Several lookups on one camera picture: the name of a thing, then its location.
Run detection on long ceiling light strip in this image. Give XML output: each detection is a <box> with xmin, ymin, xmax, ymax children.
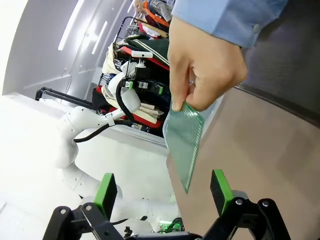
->
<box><xmin>57</xmin><ymin>0</ymin><xmax>86</xmax><ymax>51</ymax></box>

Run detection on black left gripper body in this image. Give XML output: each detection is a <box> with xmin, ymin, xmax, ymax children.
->
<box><xmin>132</xmin><ymin>66</ymin><xmax>160</xmax><ymax>95</ymax></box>

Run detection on figure in grey orange clothes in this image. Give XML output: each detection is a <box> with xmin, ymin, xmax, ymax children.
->
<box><xmin>132</xmin><ymin>0</ymin><xmax>174</xmax><ymax>25</ymax></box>

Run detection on person's hand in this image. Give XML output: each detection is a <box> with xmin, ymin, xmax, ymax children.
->
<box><xmin>166</xmin><ymin>16</ymin><xmax>249</xmax><ymax>112</ymax></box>

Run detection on dark green striped garment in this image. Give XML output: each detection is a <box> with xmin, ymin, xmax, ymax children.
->
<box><xmin>123</xmin><ymin>34</ymin><xmax>171</xmax><ymax>72</ymax></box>

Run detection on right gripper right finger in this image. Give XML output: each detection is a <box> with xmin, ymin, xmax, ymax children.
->
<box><xmin>202</xmin><ymin>169</ymin><xmax>292</xmax><ymax>240</ymax></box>

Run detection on short ceiling light strip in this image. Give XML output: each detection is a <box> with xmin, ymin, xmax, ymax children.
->
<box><xmin>91</xmin><ymin>20</ymin><xmax>108</xmax><ymax>55</ymax></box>

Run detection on blue-sleeved forearm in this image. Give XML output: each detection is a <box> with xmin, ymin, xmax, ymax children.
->
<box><xmin>171</xmin><ymin>0</ymin><xmax>288</xmax><ymax>49</ymax></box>

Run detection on green perforated PCB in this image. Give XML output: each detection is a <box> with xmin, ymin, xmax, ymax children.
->
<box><xmin>162</xmin><ymin>101</ymin><xmax>206</xmax><ymax>195</ymax></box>

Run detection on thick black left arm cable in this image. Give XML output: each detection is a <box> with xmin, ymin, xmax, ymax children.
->
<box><xmin>73</xmin><ymin>79</ymin><xmax>136</xmax><ymax>143</ymax></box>

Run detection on black cables with green light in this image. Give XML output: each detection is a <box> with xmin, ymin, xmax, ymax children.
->
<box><xmin>158</xmin><ymin>216</ymin><xmax>186</xmax><ymax>233</ymax></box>

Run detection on black pipe frame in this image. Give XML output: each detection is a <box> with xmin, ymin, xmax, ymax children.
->
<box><xmin>34</xmin><ymin>86</ymin><xmax>94</xmax><ymax>108</ymax></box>

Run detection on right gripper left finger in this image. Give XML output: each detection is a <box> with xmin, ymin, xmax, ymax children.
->
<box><xmin>42</xmin><ymin>172</ymin><xmax>118</xmax><ymax>240</ymax></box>

